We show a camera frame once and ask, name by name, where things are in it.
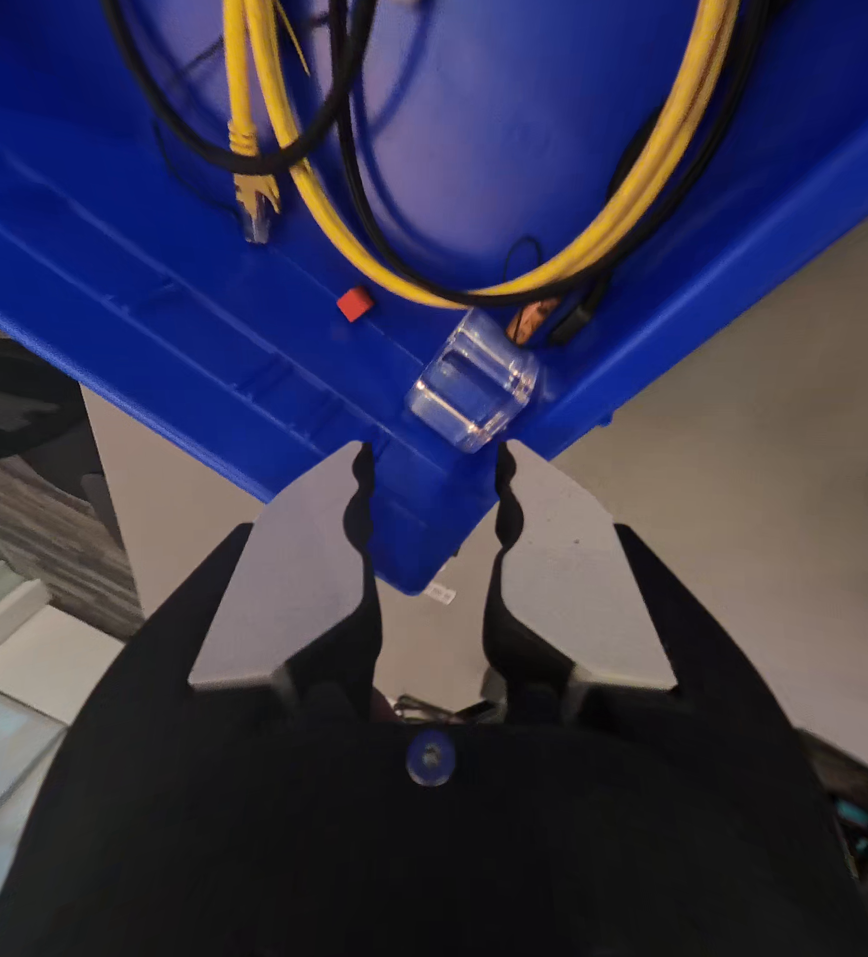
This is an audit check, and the yellow network cable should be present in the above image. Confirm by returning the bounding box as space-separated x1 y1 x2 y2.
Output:
223 0 741 311

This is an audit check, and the black thin cable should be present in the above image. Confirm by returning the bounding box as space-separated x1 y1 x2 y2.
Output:
105 0 775 346

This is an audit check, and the blue plastic bin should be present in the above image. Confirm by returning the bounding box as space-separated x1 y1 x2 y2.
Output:
0 0 868 603

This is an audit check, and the small orange brown piece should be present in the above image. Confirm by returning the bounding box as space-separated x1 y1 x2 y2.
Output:
507 298 560 346

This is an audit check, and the clear acrylic cube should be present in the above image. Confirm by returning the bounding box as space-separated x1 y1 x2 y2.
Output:
406 309 539 455

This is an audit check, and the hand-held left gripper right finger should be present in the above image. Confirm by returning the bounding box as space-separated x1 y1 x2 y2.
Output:
482 441 678 720

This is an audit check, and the black office chair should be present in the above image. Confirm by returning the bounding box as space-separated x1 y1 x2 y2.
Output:
0 321 106 465

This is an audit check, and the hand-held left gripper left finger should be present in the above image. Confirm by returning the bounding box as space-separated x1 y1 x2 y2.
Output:
188 441 384 722

